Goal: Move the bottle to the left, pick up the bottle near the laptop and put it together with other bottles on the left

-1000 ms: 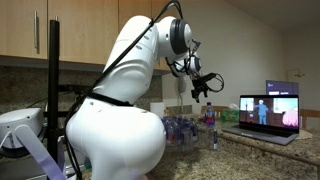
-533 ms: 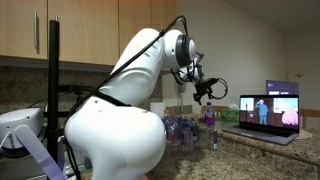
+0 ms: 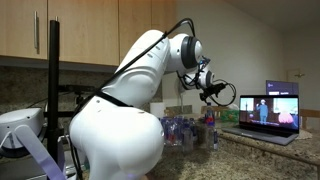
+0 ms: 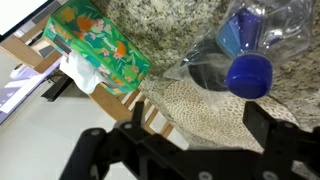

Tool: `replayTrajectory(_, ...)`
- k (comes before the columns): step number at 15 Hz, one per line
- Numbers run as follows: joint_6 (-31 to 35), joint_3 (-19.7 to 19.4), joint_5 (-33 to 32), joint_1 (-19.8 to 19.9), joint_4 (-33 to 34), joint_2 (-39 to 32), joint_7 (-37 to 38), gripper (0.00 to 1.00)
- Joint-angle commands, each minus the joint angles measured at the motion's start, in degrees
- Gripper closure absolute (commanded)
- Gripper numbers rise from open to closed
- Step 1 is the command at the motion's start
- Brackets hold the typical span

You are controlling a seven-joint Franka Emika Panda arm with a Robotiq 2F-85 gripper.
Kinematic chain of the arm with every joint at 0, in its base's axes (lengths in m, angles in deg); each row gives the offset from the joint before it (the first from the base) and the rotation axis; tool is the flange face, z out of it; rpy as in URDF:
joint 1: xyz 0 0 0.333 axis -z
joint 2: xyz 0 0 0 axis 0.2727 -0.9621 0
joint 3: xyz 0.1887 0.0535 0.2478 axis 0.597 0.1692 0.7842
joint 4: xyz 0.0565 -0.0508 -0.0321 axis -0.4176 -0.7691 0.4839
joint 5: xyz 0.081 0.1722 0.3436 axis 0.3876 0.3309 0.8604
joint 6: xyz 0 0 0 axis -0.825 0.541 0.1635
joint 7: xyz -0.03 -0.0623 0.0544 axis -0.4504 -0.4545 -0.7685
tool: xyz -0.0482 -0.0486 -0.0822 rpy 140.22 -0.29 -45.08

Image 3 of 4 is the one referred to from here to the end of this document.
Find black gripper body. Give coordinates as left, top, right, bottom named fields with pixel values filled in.
left=207, top=82, right=228, bottom=97

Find Fiji water bottle red flower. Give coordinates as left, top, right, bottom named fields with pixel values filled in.
left=204, top=101, right=216, bottom=128

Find shrink-wrapped pack of water bottles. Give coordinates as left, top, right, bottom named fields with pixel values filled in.
left=159, top=115, right=199, bottom=146

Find grey open laptop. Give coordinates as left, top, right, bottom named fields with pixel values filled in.
left=222, top=94, right=300, bottom=147

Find green floral tissue box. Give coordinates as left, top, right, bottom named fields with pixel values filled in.
left=220, top=103, right=241, bottom=123

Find white paper towel roll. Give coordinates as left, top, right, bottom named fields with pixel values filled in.
left=149, top=101, right=167, bottom=119

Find flat screen on stand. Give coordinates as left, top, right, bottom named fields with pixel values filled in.
left=265, top=79, right=300, bottom=97

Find beige woven placemat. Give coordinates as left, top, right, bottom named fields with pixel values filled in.
left=296, top=128, right=313, bottom=141

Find light wooden wall cabinets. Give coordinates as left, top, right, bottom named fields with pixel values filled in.
left=0, top=0, right=179, bottom=74

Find black camera stand pole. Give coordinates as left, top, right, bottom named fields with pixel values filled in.
left=43, top=19, right=98, bottom=164

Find silver cabinet door handle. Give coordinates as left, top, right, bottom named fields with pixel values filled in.
left=33, top=10, right=40, bottom=54

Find white headset with purple strap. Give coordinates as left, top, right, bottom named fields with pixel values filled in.
left=0, top=107, right=68, bottom=180

